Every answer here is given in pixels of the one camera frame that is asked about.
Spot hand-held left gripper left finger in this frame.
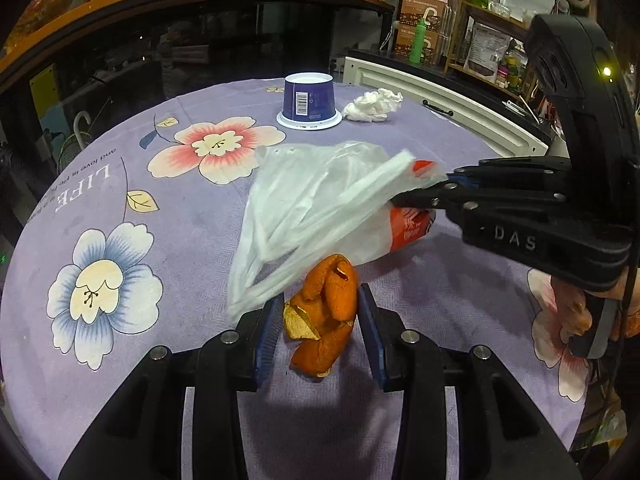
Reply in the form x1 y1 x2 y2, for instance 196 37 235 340
59 296 286 480

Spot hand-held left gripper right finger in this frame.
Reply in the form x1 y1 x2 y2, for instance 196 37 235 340
357 282 583 480

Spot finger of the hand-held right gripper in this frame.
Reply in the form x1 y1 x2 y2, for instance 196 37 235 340
392 182 568 211
447 156 573 184

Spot orange peel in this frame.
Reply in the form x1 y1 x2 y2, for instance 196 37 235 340
282 254 360 379

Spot white plastic bag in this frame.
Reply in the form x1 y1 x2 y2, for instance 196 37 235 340
226 140 449 329

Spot person's right hand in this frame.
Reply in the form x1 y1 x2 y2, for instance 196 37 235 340
550 276 592 345

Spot long white drawer cabinet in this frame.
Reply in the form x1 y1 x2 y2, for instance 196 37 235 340
342 56 549 159

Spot purple floral tablecloth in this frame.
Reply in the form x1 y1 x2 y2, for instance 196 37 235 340
0 77 597 480

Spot printed brown white packet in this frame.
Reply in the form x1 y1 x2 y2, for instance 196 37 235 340
464 22 512 77

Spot crumpled white tissue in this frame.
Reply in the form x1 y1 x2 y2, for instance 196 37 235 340
342 88 404 124

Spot wooden shelf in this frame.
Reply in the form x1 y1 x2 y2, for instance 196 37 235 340
444 0 543 102

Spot green bottle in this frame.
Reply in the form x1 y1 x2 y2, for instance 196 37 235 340
409 9 430 65

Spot stack of cardboard boxes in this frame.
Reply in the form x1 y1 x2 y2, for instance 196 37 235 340
394 0 457 64

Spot purple paper cup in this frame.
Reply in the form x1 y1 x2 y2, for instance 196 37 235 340
276 72 344 130

